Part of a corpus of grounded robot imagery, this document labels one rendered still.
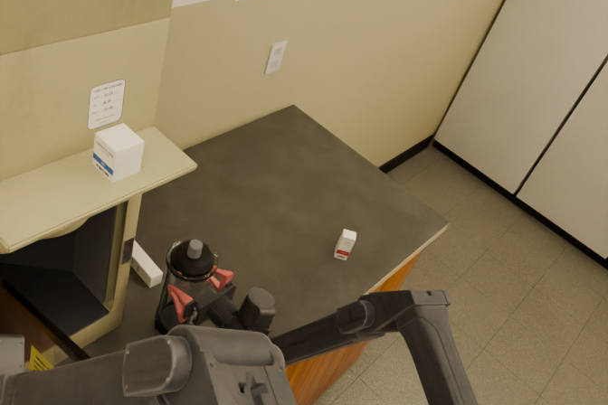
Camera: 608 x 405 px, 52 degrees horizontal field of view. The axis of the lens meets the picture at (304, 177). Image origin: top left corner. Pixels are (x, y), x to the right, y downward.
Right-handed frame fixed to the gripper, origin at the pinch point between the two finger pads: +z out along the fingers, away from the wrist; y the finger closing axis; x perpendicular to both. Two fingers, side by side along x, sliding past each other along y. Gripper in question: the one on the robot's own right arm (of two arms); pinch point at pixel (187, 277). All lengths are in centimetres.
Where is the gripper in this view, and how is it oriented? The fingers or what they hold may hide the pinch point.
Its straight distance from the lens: 139.2
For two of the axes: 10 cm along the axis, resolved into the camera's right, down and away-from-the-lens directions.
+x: -2.7, 7.3, 6.2
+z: -7.3, -5.8, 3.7
